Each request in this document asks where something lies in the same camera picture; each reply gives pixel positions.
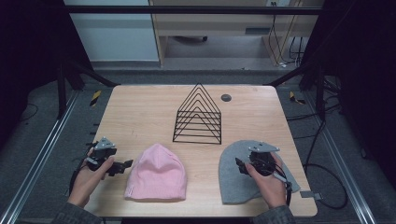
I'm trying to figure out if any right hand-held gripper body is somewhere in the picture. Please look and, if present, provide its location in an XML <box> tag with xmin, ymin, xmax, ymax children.
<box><xmin>247</xmin><ymin>141</ymin><xmax>281</xmax><ymax>177</ymax></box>

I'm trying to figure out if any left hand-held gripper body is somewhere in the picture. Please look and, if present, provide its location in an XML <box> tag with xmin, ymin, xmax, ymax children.
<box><xmin>86</xmin><ymin>136</ymin><xmax>123</xmax><ymax>177</ymax></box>

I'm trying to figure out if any grey knit beanie hat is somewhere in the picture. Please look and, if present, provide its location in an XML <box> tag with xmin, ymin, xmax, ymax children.
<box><xmin>218</xmin><ymin>139</ymin><xmax>302</xmax><ymax>205</ymax></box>

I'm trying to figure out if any pink knit beanie hat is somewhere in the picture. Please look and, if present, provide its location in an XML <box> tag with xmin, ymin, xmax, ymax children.
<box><xmin>123</xmin><ymin>143</ymin><xmax>188</xmax><ymax>202</ymax></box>

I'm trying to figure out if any black wire triangular rack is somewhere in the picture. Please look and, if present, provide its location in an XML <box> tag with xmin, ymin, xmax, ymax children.
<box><xmin>172</xmin><ymin>82</ymin><xmax>222</xmax><ymax>146</ymax></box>

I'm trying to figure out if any person's left hand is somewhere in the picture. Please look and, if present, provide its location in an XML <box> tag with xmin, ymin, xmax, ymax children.
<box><xmin>67</xmin><ymin>147</ymin><xmax>116</xmax><ymax>209</ymax></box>

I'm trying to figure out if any person's right hand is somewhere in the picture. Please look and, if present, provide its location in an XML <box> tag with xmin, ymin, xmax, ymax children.
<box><xmin>245</xmin><ymin>151</ymin><xmax>288</xmax><ymax>209</ymax></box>

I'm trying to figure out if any yellow black hazard tape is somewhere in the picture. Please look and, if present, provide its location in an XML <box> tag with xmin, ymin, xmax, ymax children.
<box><xmin>289</xmin><ymin>91</ymin><xmax>306</xmax><ymax>105</ymax></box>
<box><xmin>89</xmin><ymin>90</ymin><xmax>103</xmax><ymax>107</ymax></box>

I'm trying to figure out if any black metal stand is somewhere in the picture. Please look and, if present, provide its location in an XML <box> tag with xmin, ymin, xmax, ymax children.
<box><xmin>264</xmin><ymin>60</ymin><xmax>327</xmax><ymax>121</ymax></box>
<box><xmin>56</xmin><ymin>58</ymin><xmax>121</xmax><ymax>119</ymax></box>

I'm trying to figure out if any white cabinet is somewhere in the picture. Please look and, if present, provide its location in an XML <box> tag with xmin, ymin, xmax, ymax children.
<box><xmin>63</xmin><ymin>0</ymin><xmax>161</xmax><ymax>63</ymax></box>

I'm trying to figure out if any black curtain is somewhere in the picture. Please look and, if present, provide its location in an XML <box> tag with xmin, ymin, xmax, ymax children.
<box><xmin>0</xmin><ymin>0</ymin><xmax>94</xmax><ymax>150</ymax></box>
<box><xmin>301</xmin><ymin>0</ymin><xmax>396</xmax><ymax>181</ymax></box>

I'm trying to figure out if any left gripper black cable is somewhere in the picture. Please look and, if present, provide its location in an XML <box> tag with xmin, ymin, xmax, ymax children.
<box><xmin>68</xmin><ymin>141</ymin><xmax>98</xmax><ymax>198</ymax></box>

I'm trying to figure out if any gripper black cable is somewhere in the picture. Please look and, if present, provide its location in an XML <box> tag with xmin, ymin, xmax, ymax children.
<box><xmin>68</xmin><ymin>141</ymin><xmax>98</xmax><ymax>198</ymax></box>
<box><xmin>270</xmin><ymin>161</ymin><xmax>293</xmax><ymax>207</ymax></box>

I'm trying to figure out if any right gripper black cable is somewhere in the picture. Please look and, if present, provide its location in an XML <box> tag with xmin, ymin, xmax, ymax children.
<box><xmin>270</xmin><ymin>161</ymin><xmax>293</xmax><ymax>207</ymax></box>

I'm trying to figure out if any black floor cable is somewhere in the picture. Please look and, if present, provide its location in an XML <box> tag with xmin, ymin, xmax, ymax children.
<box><xmin>285</xmin><ymin>102</ymin><xmax>348</xmax><ymax>210</ymax></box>

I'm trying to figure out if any aluminium floor rail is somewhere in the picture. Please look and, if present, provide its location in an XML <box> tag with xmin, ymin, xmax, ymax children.
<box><xmin>303</xmin><ymin>90</ymin><xmax>378</xmax><ymax>224</ymax></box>
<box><xmin>0</xmin><ymin>90</ymin><xmax>80</xmax><ymax>224</ymax></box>

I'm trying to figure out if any yellow cable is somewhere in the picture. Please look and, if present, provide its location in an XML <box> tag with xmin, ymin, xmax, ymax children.
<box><xmin>268</xmin><ymin>0</ymin><xmax>304</xmax><ymax>66</ymax></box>

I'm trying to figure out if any black horizontal frame bar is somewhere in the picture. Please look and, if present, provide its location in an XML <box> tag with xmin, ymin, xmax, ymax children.
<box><xmin>64</xmin><ymin>5</ymin><xmax>323</xmax><ymax>16</ymax></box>

